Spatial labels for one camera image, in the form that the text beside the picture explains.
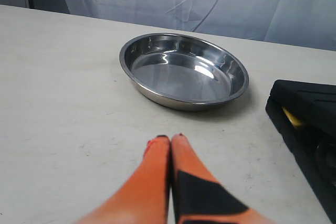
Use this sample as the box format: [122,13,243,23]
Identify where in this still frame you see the round stainless steel dish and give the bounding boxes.
[119,33,249,111]

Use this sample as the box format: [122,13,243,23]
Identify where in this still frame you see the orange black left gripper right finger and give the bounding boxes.
[171,133,274,223]

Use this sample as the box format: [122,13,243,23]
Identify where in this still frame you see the white backdrop curtain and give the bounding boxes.
[65,0,335,50]

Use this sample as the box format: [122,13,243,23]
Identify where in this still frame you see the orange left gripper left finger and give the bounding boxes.
[77,135,171,223]

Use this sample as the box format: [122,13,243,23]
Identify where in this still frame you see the yellow utility knife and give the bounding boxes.
[281,107,307,129]

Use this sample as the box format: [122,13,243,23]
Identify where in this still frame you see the black plastic tool case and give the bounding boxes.
[265,80,335,223]

